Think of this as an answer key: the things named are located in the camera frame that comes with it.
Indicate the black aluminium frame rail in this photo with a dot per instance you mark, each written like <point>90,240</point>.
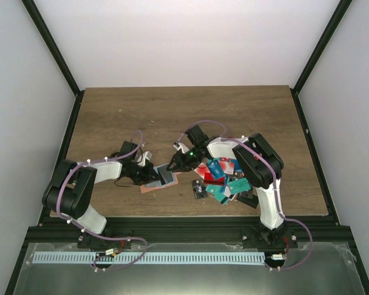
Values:
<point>103,117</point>

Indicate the blue VIP card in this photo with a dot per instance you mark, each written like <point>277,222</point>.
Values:
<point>215,169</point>

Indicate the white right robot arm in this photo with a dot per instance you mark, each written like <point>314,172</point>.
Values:
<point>260,164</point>

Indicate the white red circle card lower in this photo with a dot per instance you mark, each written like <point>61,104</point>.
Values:
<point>227,167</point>

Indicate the teal card large right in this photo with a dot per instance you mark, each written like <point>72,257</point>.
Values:
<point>238,186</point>

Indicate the black VIP card lower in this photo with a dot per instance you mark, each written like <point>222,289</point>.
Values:
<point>199,189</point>

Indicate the grey metal tray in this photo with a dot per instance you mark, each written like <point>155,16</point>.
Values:
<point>324,268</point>

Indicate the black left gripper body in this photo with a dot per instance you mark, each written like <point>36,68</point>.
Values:
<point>139,175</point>

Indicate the red stripe card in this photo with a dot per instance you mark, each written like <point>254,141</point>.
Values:
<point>210,180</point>

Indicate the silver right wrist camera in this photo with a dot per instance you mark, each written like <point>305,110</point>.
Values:
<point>180,147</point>

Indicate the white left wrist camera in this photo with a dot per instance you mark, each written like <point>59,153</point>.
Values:
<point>144,158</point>

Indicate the black card right bottom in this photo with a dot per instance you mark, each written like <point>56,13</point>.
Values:
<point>248,198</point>

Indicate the white slotted cable duct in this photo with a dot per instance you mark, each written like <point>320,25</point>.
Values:
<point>235,258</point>

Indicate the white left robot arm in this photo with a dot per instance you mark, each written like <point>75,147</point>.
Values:
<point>70,190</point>

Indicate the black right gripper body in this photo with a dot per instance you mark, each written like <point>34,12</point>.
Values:
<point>190,160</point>

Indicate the teal VIP card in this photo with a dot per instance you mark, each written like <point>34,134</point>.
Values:
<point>216,190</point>

